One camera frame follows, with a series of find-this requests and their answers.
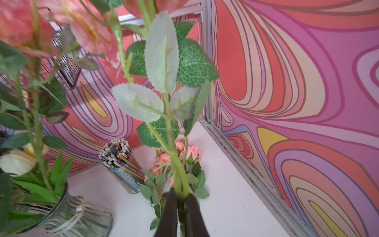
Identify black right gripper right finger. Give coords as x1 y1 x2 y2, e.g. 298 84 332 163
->
185 194 210 237

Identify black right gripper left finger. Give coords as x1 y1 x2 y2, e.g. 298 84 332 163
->
154 188 178 237

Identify pink peony pair white vase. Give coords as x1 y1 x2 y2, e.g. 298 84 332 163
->
140 149 171 231

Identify pink peony flower branch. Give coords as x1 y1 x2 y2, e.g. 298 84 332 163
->
175 139 210 199

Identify clear ribbed glass vase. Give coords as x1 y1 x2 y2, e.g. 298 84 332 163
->
14 183 113 237

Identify pink peony bunch glass vase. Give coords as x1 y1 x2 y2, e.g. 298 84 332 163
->
54 1 219 200

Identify white tulips in glass vase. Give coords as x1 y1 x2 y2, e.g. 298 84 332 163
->
1 149 74 203

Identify clear pen holder jar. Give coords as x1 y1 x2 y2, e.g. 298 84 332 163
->
99 138 144 194

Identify pink peony branch right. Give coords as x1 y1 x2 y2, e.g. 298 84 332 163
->
0 0 100 202

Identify black wire basket back wall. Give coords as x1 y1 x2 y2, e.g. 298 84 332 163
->
40 28 82 89

